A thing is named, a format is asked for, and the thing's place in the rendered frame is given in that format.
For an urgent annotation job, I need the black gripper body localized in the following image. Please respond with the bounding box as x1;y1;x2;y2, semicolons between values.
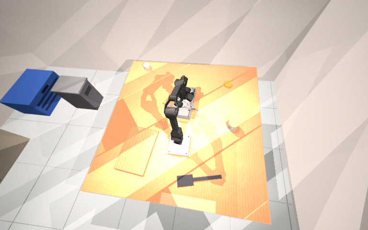
177;87;191;108

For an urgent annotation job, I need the yellow flat disc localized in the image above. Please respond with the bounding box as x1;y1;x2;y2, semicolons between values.
224;81;231;88

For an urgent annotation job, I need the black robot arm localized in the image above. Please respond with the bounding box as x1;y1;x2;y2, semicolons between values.
164;76;194;145

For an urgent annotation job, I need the light wooden board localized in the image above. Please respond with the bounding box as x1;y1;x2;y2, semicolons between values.
114;126;159;176

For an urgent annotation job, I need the grey round container with wooden lid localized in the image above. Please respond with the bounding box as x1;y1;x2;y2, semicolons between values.
227;118;240;131

